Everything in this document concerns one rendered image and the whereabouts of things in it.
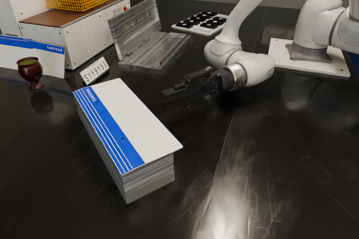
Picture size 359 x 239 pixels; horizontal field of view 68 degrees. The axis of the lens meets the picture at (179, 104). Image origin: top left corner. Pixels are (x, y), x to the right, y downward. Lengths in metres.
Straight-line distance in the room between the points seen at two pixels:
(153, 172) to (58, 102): 0.54
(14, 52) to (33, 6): 0.22
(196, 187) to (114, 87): 0.41
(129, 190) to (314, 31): 1.01
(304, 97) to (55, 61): 1.00
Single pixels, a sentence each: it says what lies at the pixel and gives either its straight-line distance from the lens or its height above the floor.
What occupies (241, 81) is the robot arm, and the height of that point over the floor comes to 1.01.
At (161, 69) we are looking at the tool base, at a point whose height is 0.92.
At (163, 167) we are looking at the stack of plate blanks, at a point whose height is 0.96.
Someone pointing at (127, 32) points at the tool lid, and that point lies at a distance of 1.29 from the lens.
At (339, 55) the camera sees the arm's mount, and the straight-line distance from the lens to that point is 1.51.
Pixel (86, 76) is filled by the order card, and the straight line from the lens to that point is 1.12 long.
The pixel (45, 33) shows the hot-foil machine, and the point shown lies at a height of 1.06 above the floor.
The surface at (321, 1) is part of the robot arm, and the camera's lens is 1.32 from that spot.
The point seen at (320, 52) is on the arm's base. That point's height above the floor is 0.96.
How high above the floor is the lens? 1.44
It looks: 34 degrees down
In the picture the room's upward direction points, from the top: straight up
